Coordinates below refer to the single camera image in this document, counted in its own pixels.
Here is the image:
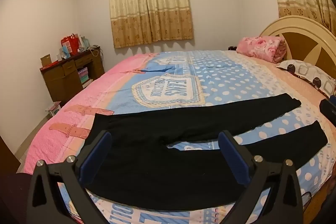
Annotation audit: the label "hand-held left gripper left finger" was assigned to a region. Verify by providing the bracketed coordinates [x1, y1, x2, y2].
[26, 131, 112, 224]

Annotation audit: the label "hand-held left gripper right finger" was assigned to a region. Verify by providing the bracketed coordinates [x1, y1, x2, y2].
[218, 131, 304, 224]

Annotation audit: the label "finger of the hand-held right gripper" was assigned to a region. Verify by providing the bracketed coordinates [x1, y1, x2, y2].
[319, 94, 336, 121]

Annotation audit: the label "black pants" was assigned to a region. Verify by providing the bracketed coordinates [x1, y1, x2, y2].
[76, 93, 328, 211]

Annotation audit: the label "circle patterned pillow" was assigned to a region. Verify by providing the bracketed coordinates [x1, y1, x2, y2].
[276, 59, 336, 98]

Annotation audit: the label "small white pink box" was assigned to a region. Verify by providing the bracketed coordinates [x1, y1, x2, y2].
[45, 101, 62, 117]

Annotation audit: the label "cream wooden bed headboard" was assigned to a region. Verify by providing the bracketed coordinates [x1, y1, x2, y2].
[259, 15, 336, 67]

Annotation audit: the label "stack of pastel boxes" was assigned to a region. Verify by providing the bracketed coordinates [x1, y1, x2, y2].
[78, 68, 89, 84]

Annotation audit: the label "brown wooden desk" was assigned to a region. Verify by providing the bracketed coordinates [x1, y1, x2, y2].
[39, 46, 105, 107]

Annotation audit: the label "folded pink floral blanket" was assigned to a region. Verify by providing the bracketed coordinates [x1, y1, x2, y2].
[236, 36, 287, 64]

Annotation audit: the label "dark cloth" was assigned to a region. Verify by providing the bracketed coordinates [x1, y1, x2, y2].
[0, 172, 35, 224]

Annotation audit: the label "printed pink blue blanket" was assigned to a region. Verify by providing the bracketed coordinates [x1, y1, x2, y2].
[22, 50, 332, 224]

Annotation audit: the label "brown cardboard box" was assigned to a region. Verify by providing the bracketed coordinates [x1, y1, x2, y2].
[40, 54, 52, 67]

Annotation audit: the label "light blue packet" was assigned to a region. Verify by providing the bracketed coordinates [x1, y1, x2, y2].
[59, 47, 71, 60]

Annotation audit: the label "red gift bag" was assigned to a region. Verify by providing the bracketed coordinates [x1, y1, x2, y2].
[61, 33, 81, 55]

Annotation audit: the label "beige patterned window curtain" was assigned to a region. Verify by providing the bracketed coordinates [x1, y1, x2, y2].
[108, 0, 195, 49]

